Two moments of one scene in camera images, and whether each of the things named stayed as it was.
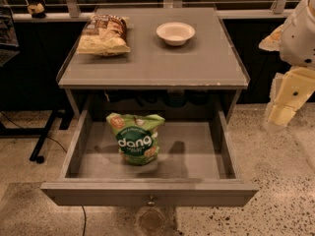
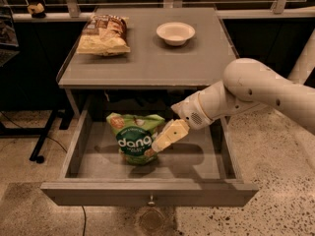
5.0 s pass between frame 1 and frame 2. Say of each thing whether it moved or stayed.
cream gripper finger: moved
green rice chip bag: stayed
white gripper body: moved
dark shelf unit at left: stayed
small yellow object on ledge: stayed
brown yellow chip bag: stayed
